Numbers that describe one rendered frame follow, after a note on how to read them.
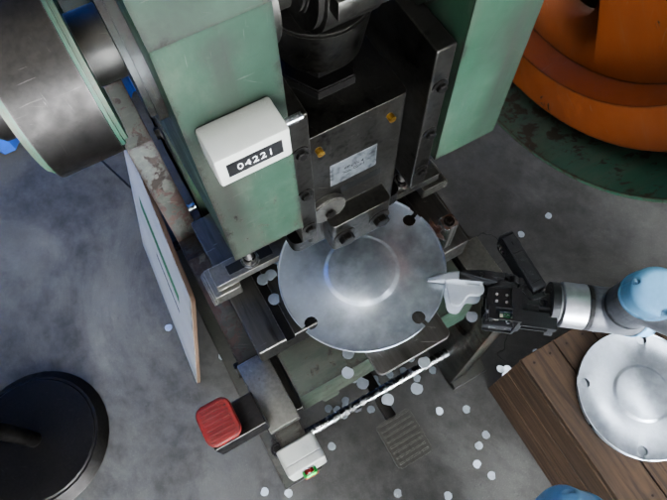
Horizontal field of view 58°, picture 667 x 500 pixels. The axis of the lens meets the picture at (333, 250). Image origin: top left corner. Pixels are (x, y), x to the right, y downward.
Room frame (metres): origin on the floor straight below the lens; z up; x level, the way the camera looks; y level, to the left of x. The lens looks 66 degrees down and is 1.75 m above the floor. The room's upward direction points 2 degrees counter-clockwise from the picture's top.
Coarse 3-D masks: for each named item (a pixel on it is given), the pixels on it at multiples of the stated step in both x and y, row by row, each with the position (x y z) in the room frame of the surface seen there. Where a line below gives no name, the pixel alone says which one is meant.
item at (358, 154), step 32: (288, 64) 0.49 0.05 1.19; (352, 64) 0.49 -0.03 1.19; (384, 64) 0.50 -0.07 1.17; (320, 96) 0.45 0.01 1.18; (352, 96) 0.45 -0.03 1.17; (384, 96) 0.45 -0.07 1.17; (320, 128) 0.41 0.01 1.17; (352, 128) 0.42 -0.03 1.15; (384, 128) 0.44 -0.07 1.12; (320, 160) 0.40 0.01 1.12; (352, 160) 0.42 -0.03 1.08; (384, 160) 0.45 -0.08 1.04; (320, 192) 0.40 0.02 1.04; (352, 192) 0.42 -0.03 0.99; (384, 192) 0.43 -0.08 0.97; (320, 224) 0.40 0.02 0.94; (352, 224) 0.39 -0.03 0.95; (384, 224) 0.40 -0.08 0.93
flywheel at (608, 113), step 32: (544, 0) 0.67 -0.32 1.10; (576, 0) 0.65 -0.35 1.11; (608, 0) 0.58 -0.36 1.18; (640, 0) 0.55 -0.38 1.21; (544, 32) 0.65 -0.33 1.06; (576, 32) 0.60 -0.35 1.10; (608, 32) 0.56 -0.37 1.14; (640, 32) 0.53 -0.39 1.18; (544, 64) 0.60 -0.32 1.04; (576, 64) 0.58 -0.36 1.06; (608, 64) 0.54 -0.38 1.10; (640, 64) 0.51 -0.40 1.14; (544, 96) 0.57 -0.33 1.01; (576, 96) 0.53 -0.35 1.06; (608, 96) 0.50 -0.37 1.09; (640, 96) 0.47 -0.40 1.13; (576, 128) 0.50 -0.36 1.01; (608, 128) 0.47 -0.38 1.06; (640, 128) 0.44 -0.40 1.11
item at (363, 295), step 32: (416, 224) 0.46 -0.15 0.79; (288, 256) 0.42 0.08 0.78; (320, 256) 0.41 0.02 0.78; (352, 256) 0.41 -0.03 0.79; (384, 256) 0.40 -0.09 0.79; (416, 256) 0.40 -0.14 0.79; (288, 288) 0.36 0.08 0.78; (320, 288) 0.35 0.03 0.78; (352, 288) 0.35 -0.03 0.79; (384, 288) 0.35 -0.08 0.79; (416, 288) 0.35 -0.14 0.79; (320, 320) 0.30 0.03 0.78; (352, 320) 0.29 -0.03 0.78; (384, 320) 0.29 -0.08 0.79
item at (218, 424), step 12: (204, 408) 0.16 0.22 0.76; (216, 408) 0.16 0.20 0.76; (228, 408) 0.16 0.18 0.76; (204, 420) 0.14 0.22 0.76; (216, 420) 0.14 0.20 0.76; (228, 420) 0.14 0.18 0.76; (204, 432) 0.13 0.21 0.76; (216, 432) 0.13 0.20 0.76; (228, 432) 0.13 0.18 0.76; (240, 432) 0.13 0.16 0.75; (216, 444) 0.11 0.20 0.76
